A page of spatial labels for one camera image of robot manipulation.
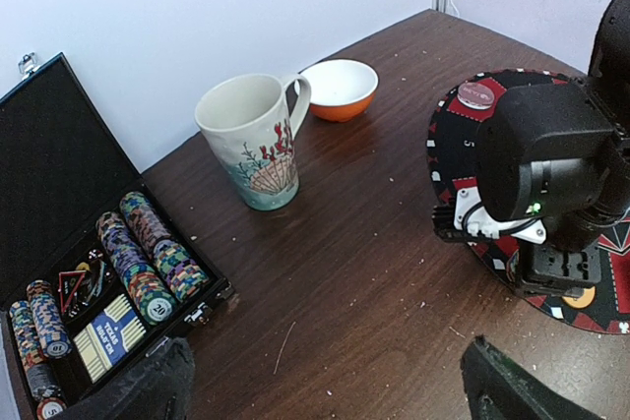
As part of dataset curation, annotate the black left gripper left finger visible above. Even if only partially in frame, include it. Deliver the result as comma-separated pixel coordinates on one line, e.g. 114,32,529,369
55,337,195,420

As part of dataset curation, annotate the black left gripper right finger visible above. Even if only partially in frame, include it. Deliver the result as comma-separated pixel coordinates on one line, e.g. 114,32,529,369
461,335,599,420

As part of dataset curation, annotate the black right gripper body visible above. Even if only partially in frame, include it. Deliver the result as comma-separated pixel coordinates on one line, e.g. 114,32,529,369
514,240,602,297

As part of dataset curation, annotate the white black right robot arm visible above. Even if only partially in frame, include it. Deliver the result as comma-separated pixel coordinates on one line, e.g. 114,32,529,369
476,0,629,296

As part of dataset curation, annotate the texas holdem card box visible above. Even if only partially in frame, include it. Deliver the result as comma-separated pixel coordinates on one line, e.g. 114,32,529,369
73,294,147,384

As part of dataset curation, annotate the orange big blind button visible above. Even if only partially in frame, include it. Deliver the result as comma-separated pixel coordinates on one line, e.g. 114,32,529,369
562,286,596,310

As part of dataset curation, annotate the chip row with 20 chip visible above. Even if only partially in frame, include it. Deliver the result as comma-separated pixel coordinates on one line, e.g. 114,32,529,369
95,211,177,326

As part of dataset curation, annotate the chip row with 10 chip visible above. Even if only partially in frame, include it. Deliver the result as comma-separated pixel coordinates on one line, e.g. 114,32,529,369
26,279,72,359

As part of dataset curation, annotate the chip row rightmost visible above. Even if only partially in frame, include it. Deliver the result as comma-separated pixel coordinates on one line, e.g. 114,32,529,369
119,191,211,302

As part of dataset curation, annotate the dice and buttons compartment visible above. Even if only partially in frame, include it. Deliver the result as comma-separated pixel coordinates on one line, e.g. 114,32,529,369
54,247,117,322

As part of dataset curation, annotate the chip row leftmost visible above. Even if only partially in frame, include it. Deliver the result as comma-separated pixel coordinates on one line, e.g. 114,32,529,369
9,300,45,373

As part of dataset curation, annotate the black poker chip case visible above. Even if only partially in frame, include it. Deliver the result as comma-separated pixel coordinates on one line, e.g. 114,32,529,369
1,54,232,419

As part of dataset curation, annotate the round red black poker mat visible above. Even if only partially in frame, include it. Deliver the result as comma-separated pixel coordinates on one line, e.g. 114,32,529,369
426,68,629,335

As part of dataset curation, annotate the clear red dealer button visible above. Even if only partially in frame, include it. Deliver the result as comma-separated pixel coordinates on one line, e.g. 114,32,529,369
458,82,495,110

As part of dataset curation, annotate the tall ceramic seashell mug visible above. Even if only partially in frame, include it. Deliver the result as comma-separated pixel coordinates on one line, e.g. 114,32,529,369
194,74,311,211

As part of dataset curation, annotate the orange white small bowl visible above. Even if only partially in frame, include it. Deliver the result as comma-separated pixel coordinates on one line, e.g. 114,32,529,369
301,59,380,123

